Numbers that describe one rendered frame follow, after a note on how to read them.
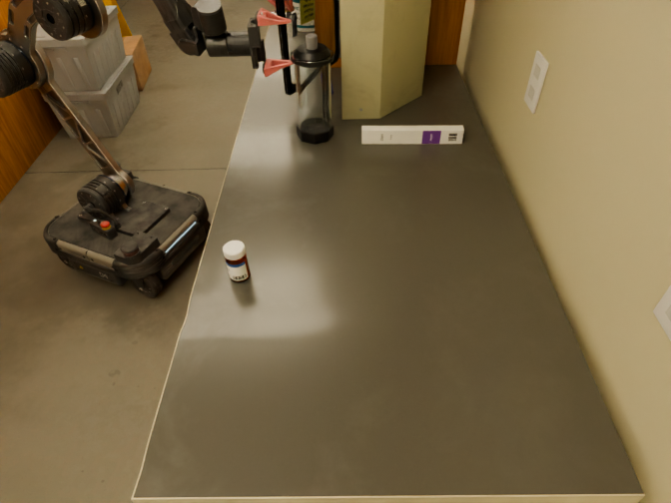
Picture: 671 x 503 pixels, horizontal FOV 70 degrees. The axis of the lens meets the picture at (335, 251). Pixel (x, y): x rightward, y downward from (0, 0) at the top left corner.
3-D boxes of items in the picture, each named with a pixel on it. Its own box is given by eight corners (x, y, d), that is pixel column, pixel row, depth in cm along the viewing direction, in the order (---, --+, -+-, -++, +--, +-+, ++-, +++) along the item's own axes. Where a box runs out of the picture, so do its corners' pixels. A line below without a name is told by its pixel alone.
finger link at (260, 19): (289, 16, 109) (248, 17, 109) (292, 48, 113) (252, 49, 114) (291, 6, 113) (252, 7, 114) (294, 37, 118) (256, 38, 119)
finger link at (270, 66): (292, 47, 113) (252, 48, 113) (294, 77, 118) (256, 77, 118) (293, 37, 118) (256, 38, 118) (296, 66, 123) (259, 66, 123)
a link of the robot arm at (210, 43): (209, 47, 120) (206, 62, 117) (202, 21, 114) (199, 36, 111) (237, 46, 120) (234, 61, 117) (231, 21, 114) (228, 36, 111)
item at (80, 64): (134, 54, 337) (118, 4, 315) (104, 93, 294) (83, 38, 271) (76, 56, 338) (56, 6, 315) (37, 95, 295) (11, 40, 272)
